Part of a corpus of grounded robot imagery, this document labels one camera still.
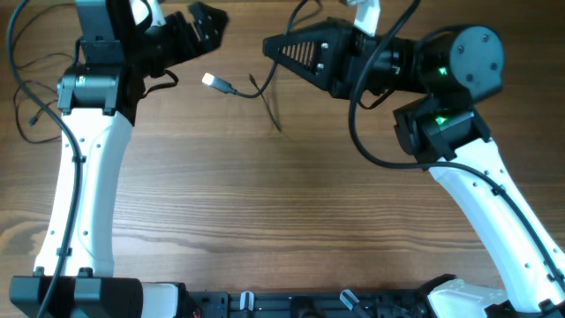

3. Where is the black USB cable bundle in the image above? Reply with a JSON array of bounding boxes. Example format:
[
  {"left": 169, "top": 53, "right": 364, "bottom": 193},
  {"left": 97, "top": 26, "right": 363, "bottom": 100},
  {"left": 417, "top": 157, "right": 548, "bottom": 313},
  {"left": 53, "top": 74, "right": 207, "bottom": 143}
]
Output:
[{"left": 201, "top": 0, "right": 323, "bottom": 133}]

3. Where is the separated black USB cable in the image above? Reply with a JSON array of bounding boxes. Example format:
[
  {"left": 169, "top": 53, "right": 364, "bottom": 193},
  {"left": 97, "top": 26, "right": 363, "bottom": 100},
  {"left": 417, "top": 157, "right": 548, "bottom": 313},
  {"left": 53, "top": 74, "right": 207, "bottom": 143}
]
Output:
[
  {"left": 11, "top": 79, "right": 63, "bottom": 145},
  {"left": 11, "top": 3, "right": 79, "bottom": 72}
]

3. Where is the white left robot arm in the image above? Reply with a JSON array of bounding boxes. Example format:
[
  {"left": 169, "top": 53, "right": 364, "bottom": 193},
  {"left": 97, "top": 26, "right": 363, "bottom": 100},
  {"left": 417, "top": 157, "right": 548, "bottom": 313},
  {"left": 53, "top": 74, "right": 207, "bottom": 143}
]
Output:
[{"left": 9, "top": 0, "right": 229, "bottom": 317}]

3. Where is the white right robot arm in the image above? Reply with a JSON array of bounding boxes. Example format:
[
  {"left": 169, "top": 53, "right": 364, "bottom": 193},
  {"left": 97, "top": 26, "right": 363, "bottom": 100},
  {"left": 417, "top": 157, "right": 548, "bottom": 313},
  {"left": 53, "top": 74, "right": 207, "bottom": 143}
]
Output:
[{"left": 263, "top": 19, "right": 564, "bottom": 317}]

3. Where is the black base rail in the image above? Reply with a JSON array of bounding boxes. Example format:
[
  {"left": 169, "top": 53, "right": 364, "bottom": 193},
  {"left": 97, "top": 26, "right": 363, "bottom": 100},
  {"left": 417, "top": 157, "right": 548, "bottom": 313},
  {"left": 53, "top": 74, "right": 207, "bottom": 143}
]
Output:
[{"left": 178, "top": 290, "right": 437, "bottom": 318}]

